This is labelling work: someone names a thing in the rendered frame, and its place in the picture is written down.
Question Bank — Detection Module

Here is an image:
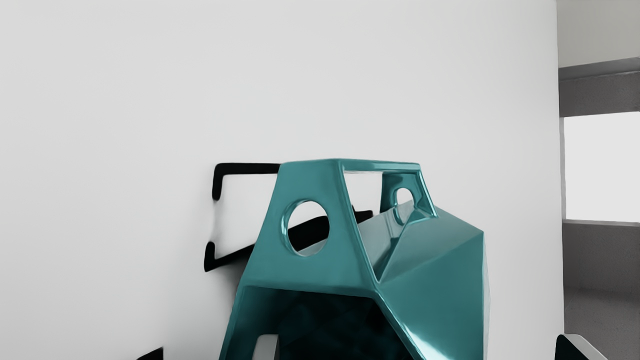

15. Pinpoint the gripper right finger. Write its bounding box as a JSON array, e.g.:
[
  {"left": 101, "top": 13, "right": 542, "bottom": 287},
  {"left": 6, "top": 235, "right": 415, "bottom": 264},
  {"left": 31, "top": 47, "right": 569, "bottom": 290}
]
[{"left": 554, "top": 333, "right": 609, "bottom": 360}]

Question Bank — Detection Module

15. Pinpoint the teal faceted mug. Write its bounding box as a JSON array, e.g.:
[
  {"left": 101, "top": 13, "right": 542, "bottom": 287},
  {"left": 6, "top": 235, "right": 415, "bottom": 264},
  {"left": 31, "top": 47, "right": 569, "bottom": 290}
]
[{"left": 218, "top": 158, "right": 491, "bottom": 360}]

